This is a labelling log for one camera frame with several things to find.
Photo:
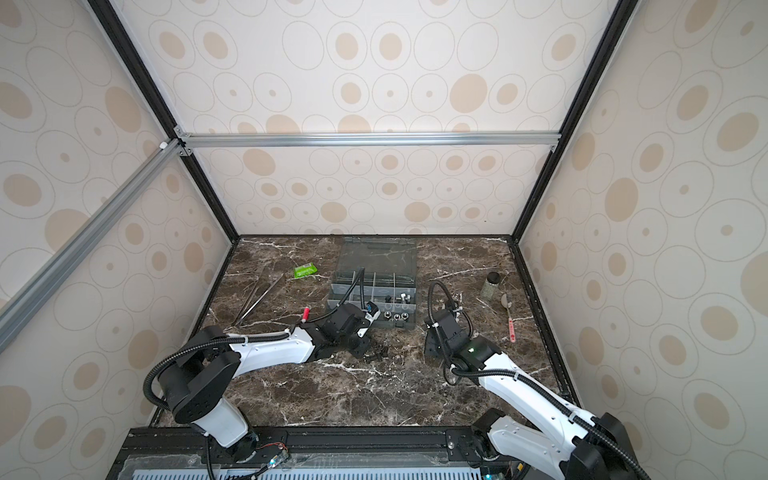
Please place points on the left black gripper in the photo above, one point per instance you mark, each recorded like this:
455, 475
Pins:
363, 348

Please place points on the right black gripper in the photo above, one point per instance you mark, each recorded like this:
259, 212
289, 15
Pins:
429, 347

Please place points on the silver hex nuts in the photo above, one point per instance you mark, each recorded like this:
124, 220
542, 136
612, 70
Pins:
396, 316

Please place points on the silver hex bolt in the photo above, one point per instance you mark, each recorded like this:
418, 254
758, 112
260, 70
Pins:
405, 297

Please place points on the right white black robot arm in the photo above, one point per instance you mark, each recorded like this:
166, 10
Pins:
564, 442

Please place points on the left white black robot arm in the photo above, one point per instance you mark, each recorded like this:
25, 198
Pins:
191, 382

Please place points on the pile of screws and nuts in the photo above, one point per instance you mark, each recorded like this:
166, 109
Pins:
376, 353

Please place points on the green snack packet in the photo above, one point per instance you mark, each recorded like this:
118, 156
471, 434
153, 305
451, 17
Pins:
305, 270

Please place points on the small spice jar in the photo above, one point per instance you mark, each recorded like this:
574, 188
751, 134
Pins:
490, 286

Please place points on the grey compartment organizer box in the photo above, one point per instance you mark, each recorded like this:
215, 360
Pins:
390, 266

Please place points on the metal tongs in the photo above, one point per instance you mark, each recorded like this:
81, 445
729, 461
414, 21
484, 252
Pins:
256, 296

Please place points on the pink handled spoon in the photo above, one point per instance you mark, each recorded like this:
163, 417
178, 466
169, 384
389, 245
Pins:
507, 305

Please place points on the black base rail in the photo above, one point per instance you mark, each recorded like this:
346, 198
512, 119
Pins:
412, 452

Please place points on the horizontal aluminium frame bar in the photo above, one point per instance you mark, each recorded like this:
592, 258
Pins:
374, 139

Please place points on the diagonal aluminium frame bar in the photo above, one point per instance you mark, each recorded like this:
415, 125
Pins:
19, 311

